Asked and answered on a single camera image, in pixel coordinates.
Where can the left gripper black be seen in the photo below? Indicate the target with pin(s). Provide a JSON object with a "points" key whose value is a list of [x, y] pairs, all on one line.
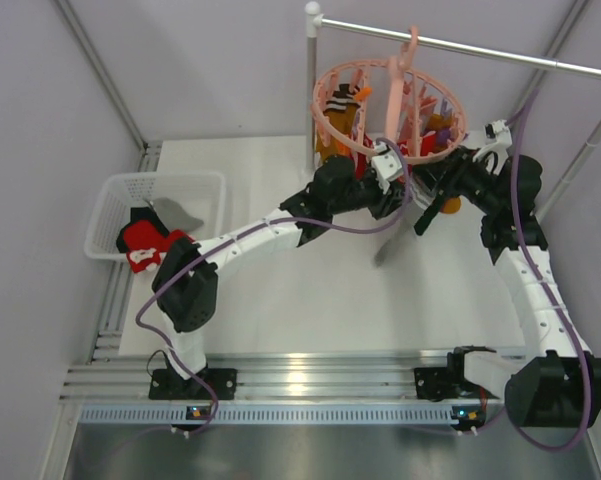
{"points": [[384, 203]]}

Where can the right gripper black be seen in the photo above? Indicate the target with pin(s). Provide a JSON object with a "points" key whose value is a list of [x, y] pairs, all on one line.
{"points": [[449, 172]]}

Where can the grey sock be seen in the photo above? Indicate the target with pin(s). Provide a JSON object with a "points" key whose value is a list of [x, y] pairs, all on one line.
{"points": [[174, 216], [392, 245]]}

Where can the pink round clip hanger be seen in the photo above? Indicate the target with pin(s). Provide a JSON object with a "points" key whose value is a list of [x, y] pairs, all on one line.
{"points": [[406, 97]]}

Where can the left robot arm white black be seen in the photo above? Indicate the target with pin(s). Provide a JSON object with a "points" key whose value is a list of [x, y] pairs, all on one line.
{"points": [[187, 282]]}

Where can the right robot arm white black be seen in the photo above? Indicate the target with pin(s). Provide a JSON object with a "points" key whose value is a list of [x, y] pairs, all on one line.
{"points": [[560, 383]]}

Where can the red hanging sock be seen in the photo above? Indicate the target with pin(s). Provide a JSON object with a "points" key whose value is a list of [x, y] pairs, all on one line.
{"points": [[428, 147]]}

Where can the mustard hanging sock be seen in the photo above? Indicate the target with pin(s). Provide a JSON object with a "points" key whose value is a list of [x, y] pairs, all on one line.
{"points": [[340, 109]]}

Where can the white plastic basket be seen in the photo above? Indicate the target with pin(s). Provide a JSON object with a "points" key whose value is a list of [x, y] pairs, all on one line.
{"points": [[201, 194]]}

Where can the silver clothes rack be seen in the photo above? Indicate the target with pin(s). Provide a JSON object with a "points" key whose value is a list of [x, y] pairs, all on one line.
{"points": [[316, 21]]}

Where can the red santa sock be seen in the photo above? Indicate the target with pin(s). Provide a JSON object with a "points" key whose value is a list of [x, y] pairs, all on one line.
{"points": [[144, 246]]}

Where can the black sock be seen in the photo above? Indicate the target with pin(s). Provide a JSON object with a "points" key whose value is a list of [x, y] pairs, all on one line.
{"points": [[141, 213]]}

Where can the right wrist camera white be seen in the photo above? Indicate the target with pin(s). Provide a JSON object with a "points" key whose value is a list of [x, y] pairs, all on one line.
{"points": [[498, 135]]}

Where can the right black mount plate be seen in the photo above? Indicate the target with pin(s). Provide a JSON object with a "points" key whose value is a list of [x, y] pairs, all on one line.
{"points": [[435, 384]]}

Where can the black mount plate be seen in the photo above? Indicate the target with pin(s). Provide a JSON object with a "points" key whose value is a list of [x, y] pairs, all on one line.
{"points": [[167, 385], [435, 384]]}

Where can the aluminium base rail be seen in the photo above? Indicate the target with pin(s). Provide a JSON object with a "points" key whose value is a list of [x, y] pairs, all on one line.
{"points": [[295, 389]]}

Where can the left black mount plate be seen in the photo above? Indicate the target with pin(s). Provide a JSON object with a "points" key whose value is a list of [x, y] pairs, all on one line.
{"points": [[167, 385]]}

